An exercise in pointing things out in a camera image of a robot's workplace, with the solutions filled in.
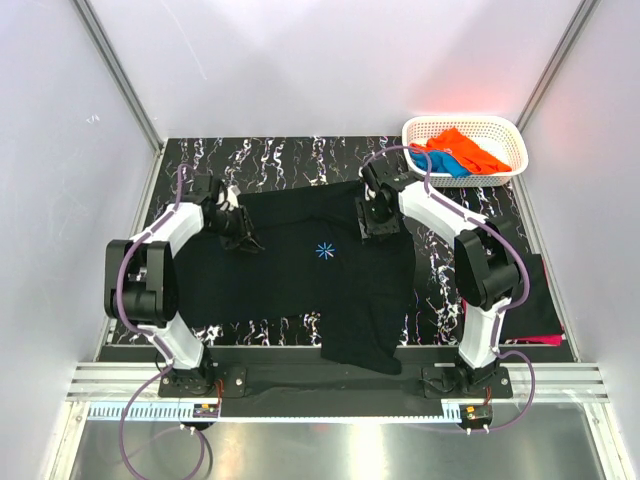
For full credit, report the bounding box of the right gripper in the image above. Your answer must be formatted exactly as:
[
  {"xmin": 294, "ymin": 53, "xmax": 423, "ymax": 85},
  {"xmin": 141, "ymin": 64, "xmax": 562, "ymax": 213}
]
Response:
[{"xmin": 353, "ymin": 195, "xmax": 400, "ymax": 243}]

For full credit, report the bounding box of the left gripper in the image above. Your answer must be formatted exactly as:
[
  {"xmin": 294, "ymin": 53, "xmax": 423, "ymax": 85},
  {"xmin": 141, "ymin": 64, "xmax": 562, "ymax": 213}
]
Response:
[{"xmin": 206, "ymin": 205, "xmax": 264, "ymax": 254}]

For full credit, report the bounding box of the black polo shirt blue logo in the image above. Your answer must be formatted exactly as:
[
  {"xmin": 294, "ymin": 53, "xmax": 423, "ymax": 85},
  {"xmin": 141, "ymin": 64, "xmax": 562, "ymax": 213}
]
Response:
[{"xmin": 174, "ymin": 181, "xmax": 416, "ymax": 375}]

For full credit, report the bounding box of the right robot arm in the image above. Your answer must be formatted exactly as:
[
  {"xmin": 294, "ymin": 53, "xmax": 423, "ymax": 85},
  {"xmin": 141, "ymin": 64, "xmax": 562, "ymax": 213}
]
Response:
[{"xmin": 356, "ymin": 158, "xmax": 530, "ymax": 397}]

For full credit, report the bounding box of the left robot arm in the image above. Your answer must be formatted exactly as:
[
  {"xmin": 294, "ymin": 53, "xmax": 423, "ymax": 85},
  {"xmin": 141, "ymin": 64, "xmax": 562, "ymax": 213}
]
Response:
[{"xmin": 104, "ymin": 175, "xmax": 263, "ymax": 396}]

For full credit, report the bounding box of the blue t shirt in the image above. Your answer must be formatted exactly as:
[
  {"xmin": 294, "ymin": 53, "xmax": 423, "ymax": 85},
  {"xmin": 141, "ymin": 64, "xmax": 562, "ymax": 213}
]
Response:
[{"xmin": 409, "ymin": 151, "xmax": 471, "ymax": 178}]

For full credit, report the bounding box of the white plastic laundry basket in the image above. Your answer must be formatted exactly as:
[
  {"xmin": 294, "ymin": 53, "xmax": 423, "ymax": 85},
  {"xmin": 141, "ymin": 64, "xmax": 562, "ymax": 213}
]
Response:
[{"xmin": 401, "ymin": 115, "xmax": 529, "ymax": 188}]

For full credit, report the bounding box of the orange t shirt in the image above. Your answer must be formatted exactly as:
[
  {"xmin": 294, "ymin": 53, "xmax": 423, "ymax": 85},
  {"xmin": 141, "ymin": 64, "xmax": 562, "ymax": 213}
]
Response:
[{"xmin": 409, "ymin": 128, "xmax": 512, "ymax": 176}]

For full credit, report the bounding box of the folded black t shirt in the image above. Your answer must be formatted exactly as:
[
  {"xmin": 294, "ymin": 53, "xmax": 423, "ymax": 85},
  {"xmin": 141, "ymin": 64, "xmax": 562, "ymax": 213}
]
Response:
[{"xmin": 502, "ymin": 253, "xmax": 566, "ymax": 346}]

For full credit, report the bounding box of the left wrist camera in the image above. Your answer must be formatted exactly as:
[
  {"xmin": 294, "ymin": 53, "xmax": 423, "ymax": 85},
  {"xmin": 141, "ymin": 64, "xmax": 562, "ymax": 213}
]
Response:
[{"xmin": 191, "ymin": 175, "xmax": 239, "ymax": 211}]

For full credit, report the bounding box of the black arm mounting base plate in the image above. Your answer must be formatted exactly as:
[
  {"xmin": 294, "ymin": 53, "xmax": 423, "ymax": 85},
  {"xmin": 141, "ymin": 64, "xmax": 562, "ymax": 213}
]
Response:
[{"xmin": 158, "ymin": 344, "xmax": 512, "ymax": 419}]

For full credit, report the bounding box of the aluminium front rail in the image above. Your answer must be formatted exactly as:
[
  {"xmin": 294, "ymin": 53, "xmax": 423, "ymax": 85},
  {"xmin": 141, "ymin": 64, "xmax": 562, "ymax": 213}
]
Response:
[{"xmin": 68, "ymin": 362, "xmax": 608, "ymax": 403}]

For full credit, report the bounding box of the left aluminium frame post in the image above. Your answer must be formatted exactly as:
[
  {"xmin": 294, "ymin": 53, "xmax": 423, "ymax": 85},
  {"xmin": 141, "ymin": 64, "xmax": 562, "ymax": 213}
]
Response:
[{"xmin": 70, "ymin": 0, "xmax": 165, "ymax": 154}]

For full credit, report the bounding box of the aluminium frame post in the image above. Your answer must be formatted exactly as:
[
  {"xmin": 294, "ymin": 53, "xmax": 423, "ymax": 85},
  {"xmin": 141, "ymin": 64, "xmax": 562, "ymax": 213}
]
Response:
[
  {"xmin": 70, "ymin": 0, "xmax": 165, "ymax": 154},
  {"xmin": 515, "ymin": 0, "xmax": 600, "ymax": 132}
]

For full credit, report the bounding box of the right aluminium frame post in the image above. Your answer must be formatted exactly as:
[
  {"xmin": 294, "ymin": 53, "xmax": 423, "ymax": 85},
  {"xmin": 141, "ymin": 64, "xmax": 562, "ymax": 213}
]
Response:
[{"xmin": 515, "ymin": 0, "xmax": 600, "ymax": 132}]

